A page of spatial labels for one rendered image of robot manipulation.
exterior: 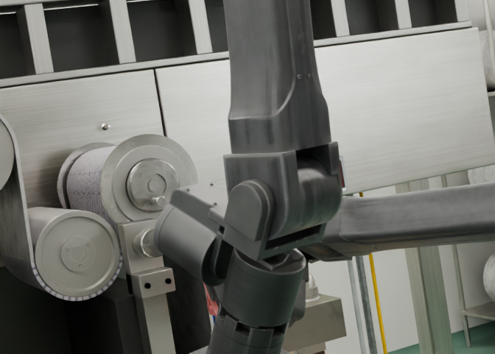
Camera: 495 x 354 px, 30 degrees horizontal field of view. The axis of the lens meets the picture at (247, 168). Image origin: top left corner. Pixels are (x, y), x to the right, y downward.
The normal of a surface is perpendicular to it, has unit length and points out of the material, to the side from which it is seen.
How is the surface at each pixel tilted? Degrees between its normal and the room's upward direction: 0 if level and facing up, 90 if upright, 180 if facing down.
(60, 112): 90
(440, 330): 90
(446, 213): 62
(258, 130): 90
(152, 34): 90
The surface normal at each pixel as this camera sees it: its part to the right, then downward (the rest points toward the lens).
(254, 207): -0.66, 0.15
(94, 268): 0.42, -0.02
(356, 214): -0.49, -0.45
